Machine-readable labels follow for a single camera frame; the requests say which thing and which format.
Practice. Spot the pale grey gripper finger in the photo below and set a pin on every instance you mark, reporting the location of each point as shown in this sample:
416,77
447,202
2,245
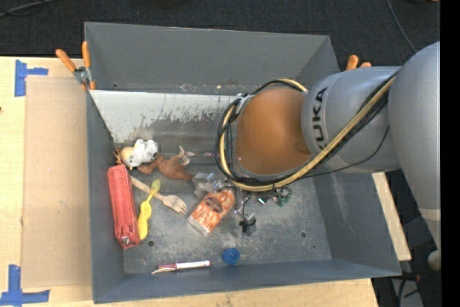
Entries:
203,178
203,191

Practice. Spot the orange printed packet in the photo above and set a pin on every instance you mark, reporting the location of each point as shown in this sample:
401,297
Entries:
211,210

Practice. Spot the pale wooden fork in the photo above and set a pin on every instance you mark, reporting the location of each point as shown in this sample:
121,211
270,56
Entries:
172,202

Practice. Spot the brown toy animal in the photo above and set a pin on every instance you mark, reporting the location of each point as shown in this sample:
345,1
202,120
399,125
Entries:
169,165

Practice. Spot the yellow plastic toothbrush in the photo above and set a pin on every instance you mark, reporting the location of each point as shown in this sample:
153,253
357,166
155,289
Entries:
145,212

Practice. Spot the white toy figure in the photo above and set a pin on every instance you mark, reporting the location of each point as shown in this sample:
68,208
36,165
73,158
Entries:
145,151

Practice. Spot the blue bottle cap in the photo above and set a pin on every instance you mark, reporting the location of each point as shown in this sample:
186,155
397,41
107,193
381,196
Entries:
231,256

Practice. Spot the red and white pen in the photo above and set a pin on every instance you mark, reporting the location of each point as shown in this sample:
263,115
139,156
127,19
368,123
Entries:
187,265

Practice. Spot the cream round toy head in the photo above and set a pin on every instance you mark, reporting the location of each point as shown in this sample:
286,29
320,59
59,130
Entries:
127,155

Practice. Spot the red-brown flat block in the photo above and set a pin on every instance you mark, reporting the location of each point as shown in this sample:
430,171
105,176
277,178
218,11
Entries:
123,205

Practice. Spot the grey metal bin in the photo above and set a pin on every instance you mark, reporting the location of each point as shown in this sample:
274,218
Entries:
201,57

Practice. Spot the brown cardboard board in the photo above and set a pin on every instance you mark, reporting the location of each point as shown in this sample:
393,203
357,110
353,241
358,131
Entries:
54,183

